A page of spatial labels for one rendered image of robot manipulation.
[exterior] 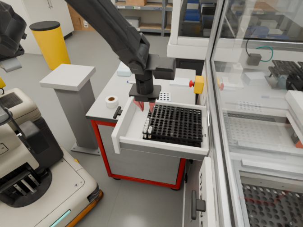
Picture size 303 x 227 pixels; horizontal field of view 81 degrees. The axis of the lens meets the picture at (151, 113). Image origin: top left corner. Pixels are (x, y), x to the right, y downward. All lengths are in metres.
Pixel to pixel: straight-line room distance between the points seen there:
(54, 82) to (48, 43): 1.81
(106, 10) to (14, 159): 0.70
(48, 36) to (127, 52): 2.70
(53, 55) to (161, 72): 2.78
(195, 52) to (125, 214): 1.30
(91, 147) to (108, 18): 1.51
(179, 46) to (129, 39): 1.00
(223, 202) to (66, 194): 1.05
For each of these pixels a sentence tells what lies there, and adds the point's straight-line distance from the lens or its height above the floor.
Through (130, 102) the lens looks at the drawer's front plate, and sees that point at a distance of 0.76.
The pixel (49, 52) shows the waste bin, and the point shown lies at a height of 0.32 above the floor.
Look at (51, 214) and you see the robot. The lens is 1.31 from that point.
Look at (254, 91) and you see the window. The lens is 0.39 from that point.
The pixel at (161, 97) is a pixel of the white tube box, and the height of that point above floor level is 0.80.
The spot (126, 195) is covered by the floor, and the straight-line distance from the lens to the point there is 1.53.
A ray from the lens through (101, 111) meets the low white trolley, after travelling 1.00.
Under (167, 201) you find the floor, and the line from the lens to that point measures 1.51.
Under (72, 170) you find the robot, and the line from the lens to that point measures 1.41.
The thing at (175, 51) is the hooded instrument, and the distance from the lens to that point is 1.43.
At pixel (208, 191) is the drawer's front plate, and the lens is 0.54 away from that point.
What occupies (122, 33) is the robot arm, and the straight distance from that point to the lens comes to 0.42.
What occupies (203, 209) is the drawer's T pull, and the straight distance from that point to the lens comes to 0.53.
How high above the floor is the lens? 1.40
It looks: 42 degrees down
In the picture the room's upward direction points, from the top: straight up
